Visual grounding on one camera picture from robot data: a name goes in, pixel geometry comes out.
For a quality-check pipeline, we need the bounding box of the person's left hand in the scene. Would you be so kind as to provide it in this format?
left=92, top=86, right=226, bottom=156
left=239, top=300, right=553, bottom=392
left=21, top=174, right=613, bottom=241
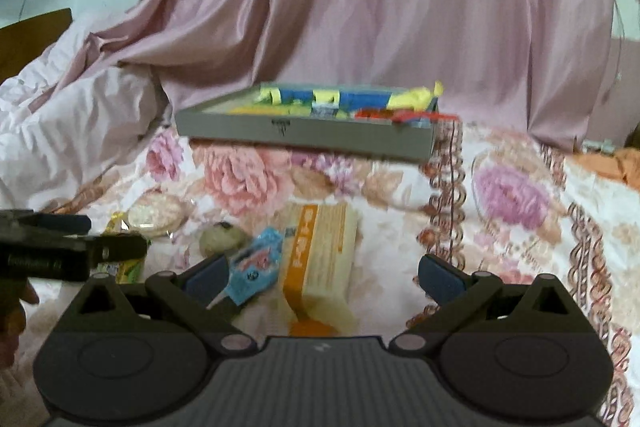
left=0, top=278, right=41, bottom=370

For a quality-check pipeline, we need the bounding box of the brown wooden headboard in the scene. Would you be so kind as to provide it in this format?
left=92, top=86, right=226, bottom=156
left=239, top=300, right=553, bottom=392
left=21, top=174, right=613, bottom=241
left=0, top=8, right=74, bottom=84

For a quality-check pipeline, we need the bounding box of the floral printed blanket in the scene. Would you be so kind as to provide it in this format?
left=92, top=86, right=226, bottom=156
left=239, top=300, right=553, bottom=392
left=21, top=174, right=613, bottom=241
left=30, top=122, right=640, bottom=427

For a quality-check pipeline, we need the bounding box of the clear round cracker packet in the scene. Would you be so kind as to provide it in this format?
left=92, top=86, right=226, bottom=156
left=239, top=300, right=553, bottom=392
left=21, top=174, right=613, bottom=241
left=125, top=194, right=191, bottom=238

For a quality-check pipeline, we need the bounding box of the orange cloth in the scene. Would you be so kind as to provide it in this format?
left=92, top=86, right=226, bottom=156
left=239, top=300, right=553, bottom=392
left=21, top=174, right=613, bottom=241
left=570, top=147, right=640, bottom=185

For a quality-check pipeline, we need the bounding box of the green yellow snack packet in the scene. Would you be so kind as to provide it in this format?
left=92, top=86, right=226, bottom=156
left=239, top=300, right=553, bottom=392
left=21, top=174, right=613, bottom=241
left=97, top=212, right=147, bottom=284

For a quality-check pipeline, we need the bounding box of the grey shallow box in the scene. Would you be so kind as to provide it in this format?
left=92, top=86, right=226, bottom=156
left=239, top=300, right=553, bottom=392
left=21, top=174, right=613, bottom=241
left=174, top=82, right=446, bottom=162

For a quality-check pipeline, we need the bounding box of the plain yellow snack packet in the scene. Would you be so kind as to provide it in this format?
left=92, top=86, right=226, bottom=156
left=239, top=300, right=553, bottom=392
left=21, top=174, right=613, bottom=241
left=372, top=81, right=445, bottom=112

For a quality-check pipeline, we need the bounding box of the pale pink quilt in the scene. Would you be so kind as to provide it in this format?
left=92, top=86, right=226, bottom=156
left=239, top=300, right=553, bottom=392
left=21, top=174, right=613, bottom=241
left=0, top=14, right=173, bottom=212

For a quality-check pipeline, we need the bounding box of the orange and cream carton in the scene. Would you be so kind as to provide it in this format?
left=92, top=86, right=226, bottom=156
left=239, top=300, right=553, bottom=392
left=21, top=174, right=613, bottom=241
left=277, top=202, right=361, bottom=338

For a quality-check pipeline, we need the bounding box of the light blue snack packet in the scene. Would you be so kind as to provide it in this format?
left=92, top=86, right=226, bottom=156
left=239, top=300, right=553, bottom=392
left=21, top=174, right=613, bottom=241
left=207, top=227, right=286, bottom=308

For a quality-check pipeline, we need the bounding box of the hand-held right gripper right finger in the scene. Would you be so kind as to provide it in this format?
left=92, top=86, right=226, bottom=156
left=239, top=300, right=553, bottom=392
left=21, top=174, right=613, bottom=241
left=389, top=254, right=593, bottom=356

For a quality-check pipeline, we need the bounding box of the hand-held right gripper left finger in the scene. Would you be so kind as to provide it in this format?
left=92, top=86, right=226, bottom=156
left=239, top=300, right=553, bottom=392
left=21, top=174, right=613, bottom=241
left=57, top=253, right=257, bottom=359

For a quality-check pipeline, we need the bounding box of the red snack packet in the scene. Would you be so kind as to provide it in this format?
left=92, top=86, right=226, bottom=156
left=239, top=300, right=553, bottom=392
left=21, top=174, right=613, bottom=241
left=352, top=107, right=463, bottom=128

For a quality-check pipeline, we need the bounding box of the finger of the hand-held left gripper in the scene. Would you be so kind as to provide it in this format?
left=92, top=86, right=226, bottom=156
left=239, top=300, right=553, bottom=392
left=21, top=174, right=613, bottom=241
left=0, top=209, right=94, bottom=239
left=0, top=233, right=149, bottom=283

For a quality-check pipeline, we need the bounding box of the pink satin curtain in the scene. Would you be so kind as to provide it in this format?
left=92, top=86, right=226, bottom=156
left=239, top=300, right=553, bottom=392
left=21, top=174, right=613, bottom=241
left=55, top=0, right=618, bottom=152

